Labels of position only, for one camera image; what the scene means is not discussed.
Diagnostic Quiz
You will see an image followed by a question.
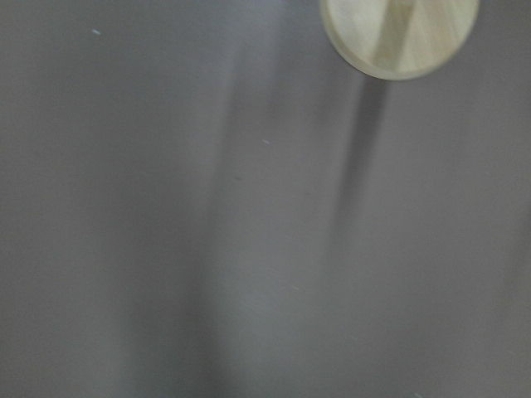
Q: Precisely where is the wooden mug tree stand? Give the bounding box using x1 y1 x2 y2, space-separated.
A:
319 0 480 81

